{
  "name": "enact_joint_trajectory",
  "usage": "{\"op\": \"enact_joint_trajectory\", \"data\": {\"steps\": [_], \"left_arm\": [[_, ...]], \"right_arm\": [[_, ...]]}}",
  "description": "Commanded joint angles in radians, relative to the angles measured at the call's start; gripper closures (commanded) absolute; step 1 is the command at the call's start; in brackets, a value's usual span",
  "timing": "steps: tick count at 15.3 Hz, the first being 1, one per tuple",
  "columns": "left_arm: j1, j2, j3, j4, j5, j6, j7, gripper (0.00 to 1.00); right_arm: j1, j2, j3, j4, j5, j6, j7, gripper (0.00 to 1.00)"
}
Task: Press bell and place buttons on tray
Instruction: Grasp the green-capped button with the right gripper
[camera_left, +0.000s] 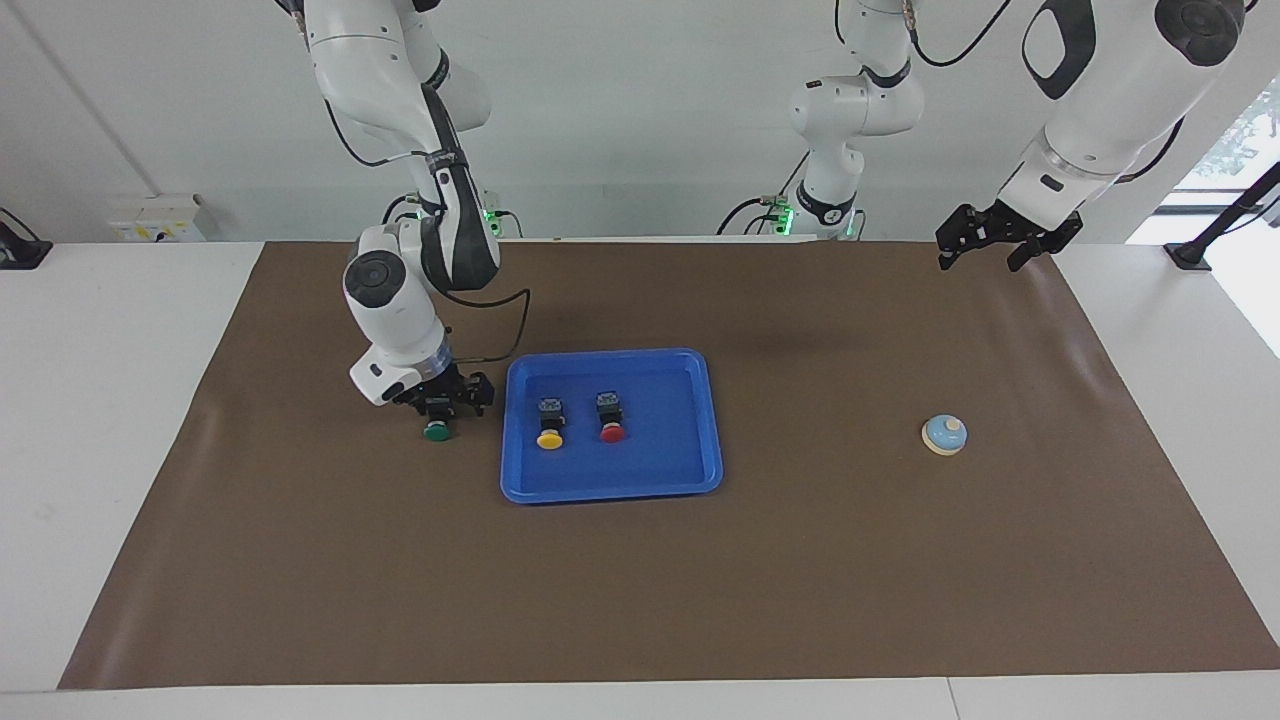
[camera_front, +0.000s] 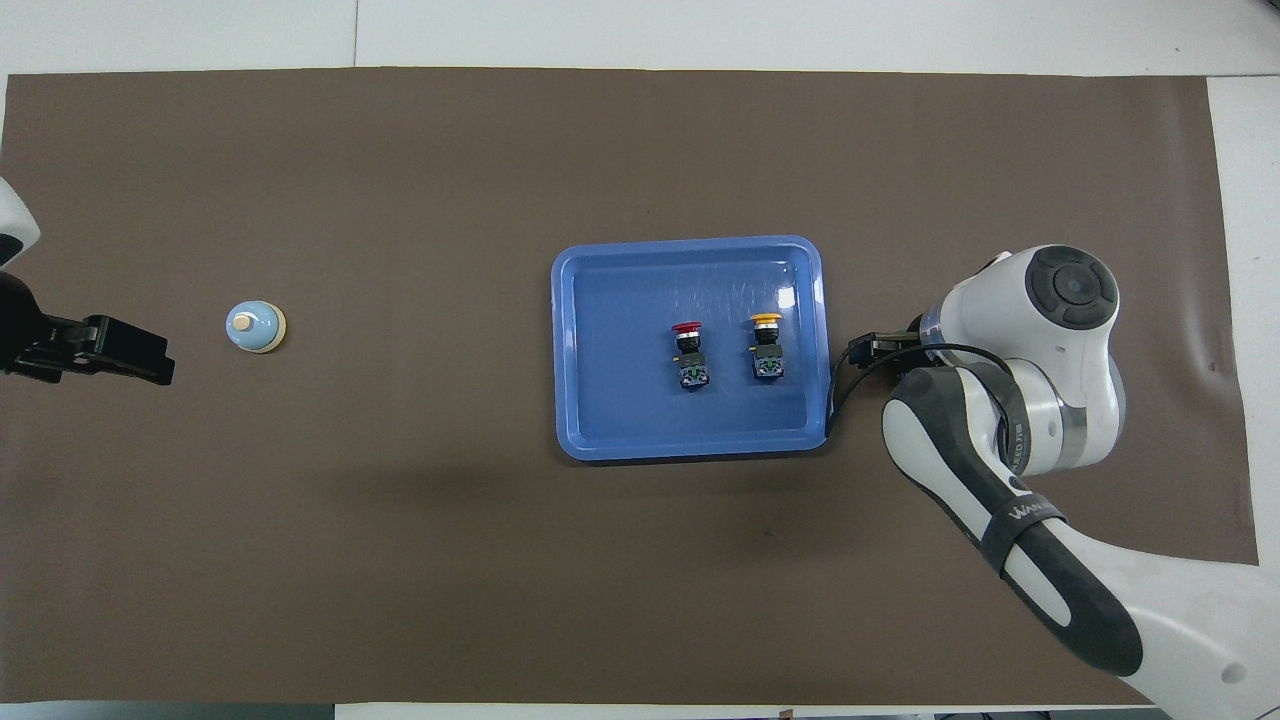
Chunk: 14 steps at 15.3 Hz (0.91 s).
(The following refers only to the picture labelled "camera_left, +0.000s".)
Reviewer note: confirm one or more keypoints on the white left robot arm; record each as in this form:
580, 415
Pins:
1100, 110

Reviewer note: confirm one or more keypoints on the green mushroom push button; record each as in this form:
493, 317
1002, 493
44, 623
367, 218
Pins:
437, 432

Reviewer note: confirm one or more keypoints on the light blue call bell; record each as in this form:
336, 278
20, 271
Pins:
943, 436

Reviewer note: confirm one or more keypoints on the brown table mat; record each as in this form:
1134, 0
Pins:
640, 580

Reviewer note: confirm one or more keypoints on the blue plastic tray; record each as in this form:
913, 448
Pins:
650, 470

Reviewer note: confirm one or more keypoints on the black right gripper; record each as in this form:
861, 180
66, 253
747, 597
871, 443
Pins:
445, 385

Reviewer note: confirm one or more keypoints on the black slanted stand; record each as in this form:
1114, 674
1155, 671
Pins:
1190, 255

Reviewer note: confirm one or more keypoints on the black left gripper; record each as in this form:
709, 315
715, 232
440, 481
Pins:
1020, 225

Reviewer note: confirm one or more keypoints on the black stand base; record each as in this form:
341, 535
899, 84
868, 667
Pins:
25, 253

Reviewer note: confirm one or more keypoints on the red mushroom push button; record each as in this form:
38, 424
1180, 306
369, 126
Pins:
612, 433

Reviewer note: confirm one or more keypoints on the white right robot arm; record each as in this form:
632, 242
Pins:
385, 300

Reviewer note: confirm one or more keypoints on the white wall socket box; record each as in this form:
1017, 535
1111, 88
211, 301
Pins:
155, 220

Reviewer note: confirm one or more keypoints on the bright window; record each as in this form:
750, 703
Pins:
1235, 140

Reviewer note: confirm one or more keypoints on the yellow mushroom push button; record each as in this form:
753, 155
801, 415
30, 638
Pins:
550, 438

